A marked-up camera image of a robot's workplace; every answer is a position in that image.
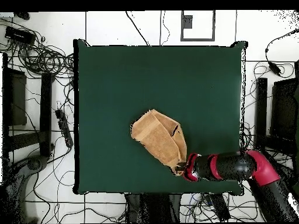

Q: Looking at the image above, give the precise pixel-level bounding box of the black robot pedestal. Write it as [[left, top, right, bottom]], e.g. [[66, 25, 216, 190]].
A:
[[124, 192, 182, 223]]

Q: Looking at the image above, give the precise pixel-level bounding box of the black frame stand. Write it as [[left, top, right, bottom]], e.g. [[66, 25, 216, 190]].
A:
[[2, 52, 55, 159], [253, 59, 299, 162]]

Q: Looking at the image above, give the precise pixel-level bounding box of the dark grey pedestal leg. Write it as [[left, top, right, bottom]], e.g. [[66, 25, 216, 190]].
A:
[[4, 155, 50, 223]]

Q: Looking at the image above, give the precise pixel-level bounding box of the black inline power adapter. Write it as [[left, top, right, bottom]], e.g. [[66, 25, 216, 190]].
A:
[[268, 61, 282, 76]]

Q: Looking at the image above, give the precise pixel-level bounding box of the black rectangular box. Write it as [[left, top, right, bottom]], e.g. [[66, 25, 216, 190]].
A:
[[5, 26, 36, 45]]

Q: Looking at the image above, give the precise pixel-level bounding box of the dark green table cloth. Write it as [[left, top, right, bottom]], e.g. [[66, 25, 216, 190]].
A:
[[72, 39, 248, 195]]

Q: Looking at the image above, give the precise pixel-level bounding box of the orange terry towel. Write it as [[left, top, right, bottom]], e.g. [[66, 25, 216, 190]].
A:
[[130, 108, 187, 176]]

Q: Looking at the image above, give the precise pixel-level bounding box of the black power strip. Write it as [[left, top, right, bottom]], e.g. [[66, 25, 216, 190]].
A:
[[208, 193, 231, 222], [55, 108, 74, 148]]

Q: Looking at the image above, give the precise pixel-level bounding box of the grey square floor frame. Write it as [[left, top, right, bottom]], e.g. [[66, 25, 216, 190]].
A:
[[180, 10, 216, 42]]

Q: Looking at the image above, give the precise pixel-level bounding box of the black floor cable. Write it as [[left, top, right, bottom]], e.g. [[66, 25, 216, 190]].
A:
[[125, 10, 150, 46]]

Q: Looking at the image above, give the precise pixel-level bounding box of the black cable tangle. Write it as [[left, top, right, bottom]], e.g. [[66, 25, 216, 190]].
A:
[[0, 18, 75, 80]]

